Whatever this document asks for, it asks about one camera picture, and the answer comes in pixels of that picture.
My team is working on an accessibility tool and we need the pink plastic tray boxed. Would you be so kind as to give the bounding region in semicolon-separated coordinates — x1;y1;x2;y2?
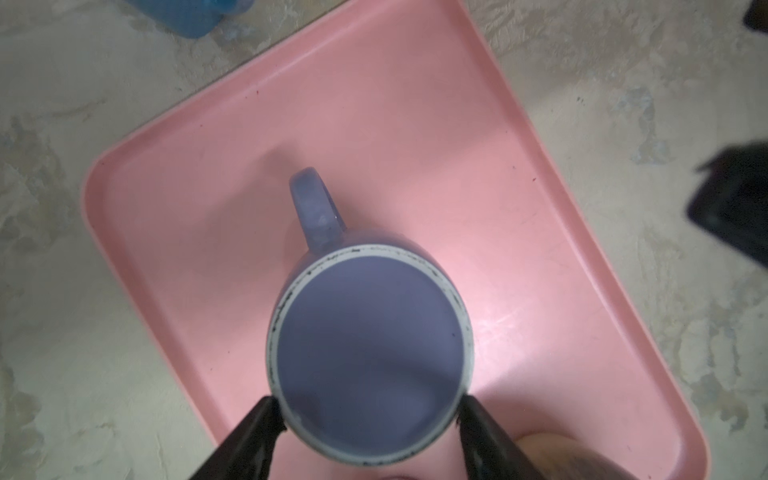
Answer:
82;1;710;479

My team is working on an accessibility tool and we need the purple ceramic mug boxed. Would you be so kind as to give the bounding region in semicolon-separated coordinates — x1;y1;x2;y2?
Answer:
266;168;474;467

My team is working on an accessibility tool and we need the blue dotted ceramic mug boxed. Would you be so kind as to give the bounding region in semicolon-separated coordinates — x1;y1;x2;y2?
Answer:
128;0;254;39

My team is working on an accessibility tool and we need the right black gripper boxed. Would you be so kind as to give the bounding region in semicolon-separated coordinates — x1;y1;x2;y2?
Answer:
686;141;767;266

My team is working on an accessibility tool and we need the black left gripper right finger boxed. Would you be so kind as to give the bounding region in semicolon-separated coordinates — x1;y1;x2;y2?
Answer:
457;394;544;480

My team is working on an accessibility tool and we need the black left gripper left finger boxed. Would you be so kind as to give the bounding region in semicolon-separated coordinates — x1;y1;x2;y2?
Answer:
190;396;286;480

